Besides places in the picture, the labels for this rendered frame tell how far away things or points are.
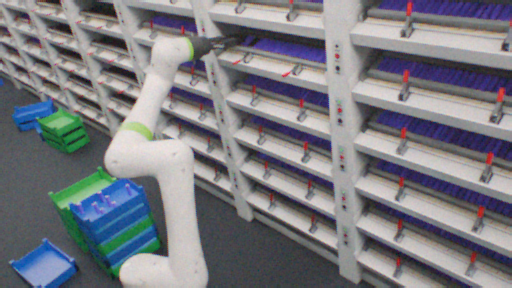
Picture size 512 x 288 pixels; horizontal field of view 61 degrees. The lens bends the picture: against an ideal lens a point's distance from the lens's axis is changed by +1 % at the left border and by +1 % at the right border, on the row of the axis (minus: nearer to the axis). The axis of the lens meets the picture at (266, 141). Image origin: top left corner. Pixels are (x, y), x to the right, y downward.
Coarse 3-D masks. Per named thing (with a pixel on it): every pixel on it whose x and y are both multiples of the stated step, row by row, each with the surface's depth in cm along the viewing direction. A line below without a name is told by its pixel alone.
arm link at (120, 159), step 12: (120, 132) 141; (132, 132) 141; (144, 132) 143; (120, 144) 136; (132, 144) 136; (108, 156) 135; (120, 156) 134; (132, 156) 133; (108, 168) 136; (120, 168) 134; (132, 168) 134
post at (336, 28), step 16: (336, 0) 133; (352, 0) 132; (336, 16) 136; (336, 32) 139; (352, 48) 139; (368, 48) 146; (352, 64) 142; (336, 80) 148; (352, 112) 151; (336, 128) 159; (336, 144) 163; (352, 144) 157; (336, 160) 167; (352, 160) 161; (336, 176) 171; (336, 192) 176; (352, 192) 169; (336, 208) 181; (352, 208) 174; (336, 224) 186; (352, 224) 179; (352, 240) 184; (352, 256) 189; (352, 272) 195
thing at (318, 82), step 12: (252, 48) 185; (228, 60) 185; (252, 60) 179; (252, 72) 179; (264, 72) 173; (276, 72) 167; (312, 72) 160; (300, 84) 163; (312, 84) 158; (324, 84) 153
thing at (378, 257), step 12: (372, 240) 191; (360, 252) 189; (372, 252) 187; (384, 252) 183; (396, 252) 182; (360, 264) 190; (372, 264) 184; (384, 264) 182; (396, 264) 181; (408, 264) 176; (420, 264) 176; (384, 276) 181; (396, 276) 176; (408, 276) 176; (420, 276) 174; (432, 276) 170; (444, 276) 169
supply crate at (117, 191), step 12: (120, 180) 226; (96, 192) 219; (108, 192) 223; (120, 192) 225; (132, 192) 223; (144, 192) 215; (72, 204) 210; (84, 204) 216; (120, 204) 207; (132, 204) 212; (84, 216) 212; (96, 216) 211; (108, 216) 205; (96, 228) 202
